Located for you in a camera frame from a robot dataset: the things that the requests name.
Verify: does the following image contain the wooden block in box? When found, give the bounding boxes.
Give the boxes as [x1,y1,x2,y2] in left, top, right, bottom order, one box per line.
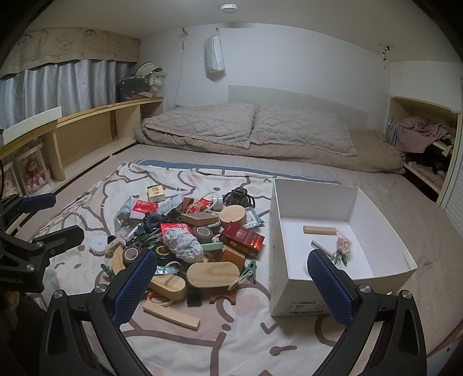
[303,226,337,236]

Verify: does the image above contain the round ceiling smoke detector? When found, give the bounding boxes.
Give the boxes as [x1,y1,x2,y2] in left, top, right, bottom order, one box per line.
[220,3,239,13]

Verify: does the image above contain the round wooden lid box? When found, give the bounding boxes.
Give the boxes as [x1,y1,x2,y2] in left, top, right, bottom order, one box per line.
[219,204,247,227]

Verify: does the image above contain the patterned cartoon blanket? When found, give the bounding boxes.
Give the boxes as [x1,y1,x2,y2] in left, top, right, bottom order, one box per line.
[34,161,343,375]

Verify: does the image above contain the grey window curtain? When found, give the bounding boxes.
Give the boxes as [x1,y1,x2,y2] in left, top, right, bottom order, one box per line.
[1,60,132,129]

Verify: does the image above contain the black yellow tape roll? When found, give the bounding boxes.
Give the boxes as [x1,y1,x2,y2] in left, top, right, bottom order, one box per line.
[151,245,171,259]

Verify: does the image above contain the black hair claw clip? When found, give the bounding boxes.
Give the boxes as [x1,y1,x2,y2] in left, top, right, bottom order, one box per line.
[223,187,256,208]

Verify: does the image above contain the red cigarette box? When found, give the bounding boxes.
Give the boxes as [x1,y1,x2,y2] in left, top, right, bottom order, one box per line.
[220,223,264,259]

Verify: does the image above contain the right quilted beige pillow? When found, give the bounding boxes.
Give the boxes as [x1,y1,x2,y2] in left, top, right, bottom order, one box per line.
[250,105,357,157]

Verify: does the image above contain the red booklet packet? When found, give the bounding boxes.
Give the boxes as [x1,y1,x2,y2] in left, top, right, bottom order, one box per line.
[129,200,159,220]

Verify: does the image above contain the pile of clothes in closet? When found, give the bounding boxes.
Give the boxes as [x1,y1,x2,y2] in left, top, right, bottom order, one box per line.
[386,116,456,187]

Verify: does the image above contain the white crochet yarn bundle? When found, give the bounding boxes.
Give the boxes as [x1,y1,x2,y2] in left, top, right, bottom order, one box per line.
[164,227,204,263]

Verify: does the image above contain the quilted beige pillow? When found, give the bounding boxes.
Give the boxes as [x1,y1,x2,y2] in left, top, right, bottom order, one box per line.
[142,103,257,149]
[250,105,357,157]

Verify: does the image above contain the small black box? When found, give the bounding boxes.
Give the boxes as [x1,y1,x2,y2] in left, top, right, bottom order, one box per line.
[187,287,203,307]

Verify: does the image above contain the left quilted beige pillow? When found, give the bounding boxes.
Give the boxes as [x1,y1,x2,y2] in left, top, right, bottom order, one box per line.
[142,103,257,149]

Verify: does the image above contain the pink flower packet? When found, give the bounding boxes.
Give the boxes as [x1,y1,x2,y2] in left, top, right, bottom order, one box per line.
[337,235,352,256]

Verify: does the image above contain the white hanging bag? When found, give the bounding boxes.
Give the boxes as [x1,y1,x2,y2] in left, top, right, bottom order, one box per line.
[204,34,225,73]

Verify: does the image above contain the small yellow card box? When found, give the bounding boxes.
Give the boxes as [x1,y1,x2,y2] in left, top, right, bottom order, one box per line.
[147,185,166,203]

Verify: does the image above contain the wooden bedside shelf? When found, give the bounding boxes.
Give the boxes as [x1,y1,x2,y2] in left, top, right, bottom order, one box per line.
[1,96,164,193]

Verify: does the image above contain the white round tape measure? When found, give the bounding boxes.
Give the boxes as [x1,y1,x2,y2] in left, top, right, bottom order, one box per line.
[89,235,108,256]

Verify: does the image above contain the beige folded duvet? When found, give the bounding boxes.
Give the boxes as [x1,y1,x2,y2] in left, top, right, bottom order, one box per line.
[133,126,403,174]

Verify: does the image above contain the brown tape roll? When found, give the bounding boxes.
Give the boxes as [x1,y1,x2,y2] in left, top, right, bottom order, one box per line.
[122,246,141,268]

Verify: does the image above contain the green clothespin near box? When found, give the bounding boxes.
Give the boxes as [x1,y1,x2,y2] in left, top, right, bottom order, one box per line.
[238,261,257,283]

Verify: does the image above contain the mint green round case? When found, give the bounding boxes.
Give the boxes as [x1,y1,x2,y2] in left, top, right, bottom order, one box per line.
[201,242,223,251]

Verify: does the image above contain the rectangular wooden block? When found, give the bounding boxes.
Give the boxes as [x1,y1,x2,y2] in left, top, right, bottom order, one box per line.
[143,300,200,331]

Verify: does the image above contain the white cardboard shoe box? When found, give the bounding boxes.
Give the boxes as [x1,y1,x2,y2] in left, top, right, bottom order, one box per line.
[267,178,418,316]

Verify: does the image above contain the rounded wooden block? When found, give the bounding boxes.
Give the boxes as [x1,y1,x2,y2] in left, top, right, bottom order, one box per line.
[148,274,187,301]

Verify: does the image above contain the leaf shaped wooden block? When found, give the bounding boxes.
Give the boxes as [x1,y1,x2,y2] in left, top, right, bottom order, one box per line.
[111,245,126,275]

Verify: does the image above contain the beige printed curtain valance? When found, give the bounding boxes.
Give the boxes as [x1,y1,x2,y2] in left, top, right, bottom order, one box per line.
[1,27,140,77]

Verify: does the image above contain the black bag on shelf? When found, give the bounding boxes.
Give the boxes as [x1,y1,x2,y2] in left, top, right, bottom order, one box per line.
[116,77,155,101]

